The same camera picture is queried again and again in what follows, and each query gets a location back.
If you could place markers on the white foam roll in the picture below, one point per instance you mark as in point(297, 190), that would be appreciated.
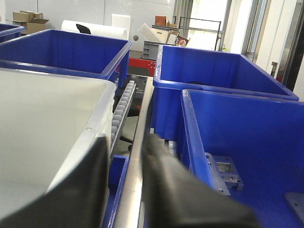
point(94, 29)

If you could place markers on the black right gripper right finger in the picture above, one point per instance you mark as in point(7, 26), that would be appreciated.
point(175, 198)

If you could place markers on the blue bin far right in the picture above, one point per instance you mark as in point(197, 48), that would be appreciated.
point(179, 68)

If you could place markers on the white plastic tote bin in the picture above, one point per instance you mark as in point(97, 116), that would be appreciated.
point(48, 122)

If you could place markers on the right roller track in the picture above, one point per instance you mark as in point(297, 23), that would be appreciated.
point(121, 113)

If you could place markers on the cardboard boxes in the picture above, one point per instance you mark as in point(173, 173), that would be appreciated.
point(31, 21)

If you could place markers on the blue bin near right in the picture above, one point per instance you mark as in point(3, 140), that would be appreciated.
point(263, 136)

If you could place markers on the blue bin behind tote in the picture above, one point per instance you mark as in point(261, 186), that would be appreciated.
point(67, 53)

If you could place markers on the blue bin far left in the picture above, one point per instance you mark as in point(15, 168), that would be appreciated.
point(8, 32)

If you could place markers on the grey metal plate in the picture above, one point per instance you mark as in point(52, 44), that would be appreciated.
point(296, 203)

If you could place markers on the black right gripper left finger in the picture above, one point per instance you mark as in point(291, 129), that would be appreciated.
point(78, 201)

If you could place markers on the metal shelf side rail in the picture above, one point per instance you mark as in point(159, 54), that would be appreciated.
point(129, 208)

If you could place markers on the metal bracket part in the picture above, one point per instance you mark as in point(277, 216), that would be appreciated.
point(224, 174)

